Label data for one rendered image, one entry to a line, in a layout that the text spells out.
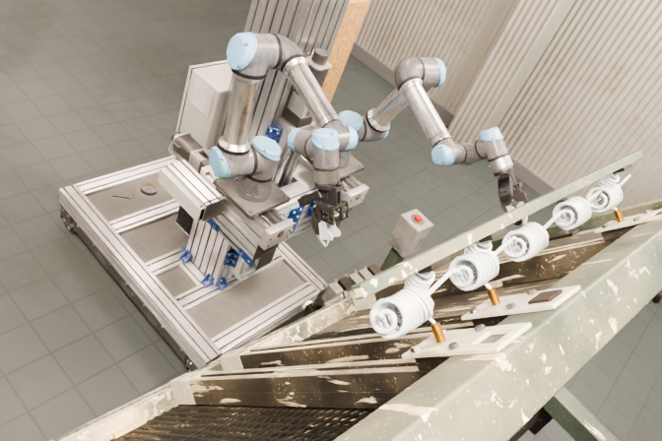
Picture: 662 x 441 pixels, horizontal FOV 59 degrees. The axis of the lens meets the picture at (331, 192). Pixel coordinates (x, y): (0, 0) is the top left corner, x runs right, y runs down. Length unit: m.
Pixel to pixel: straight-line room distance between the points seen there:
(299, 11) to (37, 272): 1.91
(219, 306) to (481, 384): 2.25
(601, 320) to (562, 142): 4.30
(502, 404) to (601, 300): 0.34
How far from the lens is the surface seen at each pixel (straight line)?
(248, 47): 1.91
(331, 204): 1.71
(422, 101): 2.20
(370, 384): 1.13
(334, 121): 1.84
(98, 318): 3.12
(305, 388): 1.29
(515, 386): 0.89
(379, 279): 0.83
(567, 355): 1.01
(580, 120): 5.28
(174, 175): 2.44
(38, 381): 2.93
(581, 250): 1.67
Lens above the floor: 2.50
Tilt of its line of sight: 36 degrees down
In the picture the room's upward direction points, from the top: 24 degrees clockwise
